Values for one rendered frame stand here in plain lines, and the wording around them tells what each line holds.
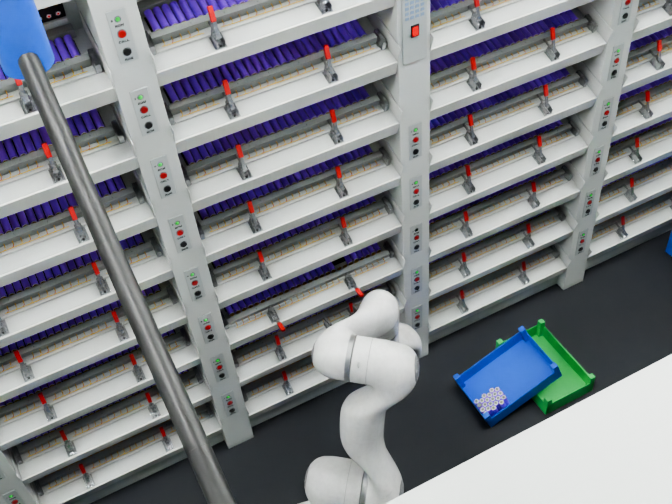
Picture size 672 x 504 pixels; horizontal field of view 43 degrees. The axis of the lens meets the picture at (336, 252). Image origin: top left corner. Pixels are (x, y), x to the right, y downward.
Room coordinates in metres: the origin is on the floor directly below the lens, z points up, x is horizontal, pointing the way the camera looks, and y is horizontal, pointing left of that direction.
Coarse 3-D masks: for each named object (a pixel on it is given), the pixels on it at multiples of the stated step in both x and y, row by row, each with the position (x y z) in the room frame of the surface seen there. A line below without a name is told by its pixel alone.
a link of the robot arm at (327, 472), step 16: (320, 464) 1.03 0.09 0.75; (336, 464) 1.03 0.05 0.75; (352, 464) 1.03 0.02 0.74; (304, 480) 1.02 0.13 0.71; (320, 480) 0.99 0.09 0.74; (336, 480) 0.99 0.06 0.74; (352, 480) 0.98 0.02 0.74; (320, 496) 0.97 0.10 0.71; (336, 496) 0.96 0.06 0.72; (352, 496) 0.95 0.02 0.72
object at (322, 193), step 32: (352, 160) 1.87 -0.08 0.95; (384, 160) 1.88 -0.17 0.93; (256, 192) 1.77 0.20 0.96; (288, 192) 1.77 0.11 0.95; (320, 192) 1.79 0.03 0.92; (352, 192) 1.79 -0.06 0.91; (224, 224) 1.69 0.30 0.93; (256, 224) 1.67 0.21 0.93; (288, 224) 1.70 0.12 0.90; (224, 256) 1.63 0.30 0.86
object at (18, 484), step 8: (0, 456) 1.33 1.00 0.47; (8, 456) 1.36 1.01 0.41; (0, 464) 1.32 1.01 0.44; (8, 464) 1.33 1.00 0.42; (8, 472) 1.32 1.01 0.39; (0, 480) 1.31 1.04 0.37; (8, 480) 1.32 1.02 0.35; (16, 480) 1.32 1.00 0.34; (0, 488) 1.31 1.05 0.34; (8, 488) 1.31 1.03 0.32; (16, 488) 1.32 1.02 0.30; (24, 488) 1.33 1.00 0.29; (0, 496) 1.30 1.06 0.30; (24, 496) 1.32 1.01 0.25; (32, 496) 1.33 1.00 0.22
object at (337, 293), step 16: (384, 240) 1.93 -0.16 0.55; (400, 256) 1.84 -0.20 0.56; (368, 272) 1.82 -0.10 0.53; (384, 272) 1.82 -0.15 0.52; (400, 272) 1.84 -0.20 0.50; (336, 288) 1.77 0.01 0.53; (352, 288) 1.77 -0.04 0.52; (368, 288) 1.79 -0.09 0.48; (288, 304) 1.72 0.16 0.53; (304, 304) 1.72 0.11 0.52; (320, 304) 1.72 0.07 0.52; (224, 320) 1.66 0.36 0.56; (256, 320) 1.67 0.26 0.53; (288, 320) 1.68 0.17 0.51; (240, 336) 1.62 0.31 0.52; (256, 336) 1.64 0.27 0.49
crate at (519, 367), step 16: (512, 336) 1.80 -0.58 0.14; (528, 336) 1.80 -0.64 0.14; (496, 352) 1.77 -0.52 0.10; (512, 352) 1.78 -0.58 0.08; (528, 352) 1.76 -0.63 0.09; (544, 352) 1.71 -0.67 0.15; (480, 368) 1.75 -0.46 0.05; (496, 368) 1.74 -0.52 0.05; (512, 368) 1.72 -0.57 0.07; (528, 368) 1.70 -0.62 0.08; (544, 368) 1.68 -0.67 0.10; (464, 384) 1.71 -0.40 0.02; (480, 384) 1.70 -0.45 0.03; (496, 384) 1.68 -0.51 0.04; (512, 384) 1.66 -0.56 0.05; (528, 384) 1.65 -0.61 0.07; (544, 384) 1.62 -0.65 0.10; (512, 400) 1.61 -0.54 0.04; (496, 416) 1.54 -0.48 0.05
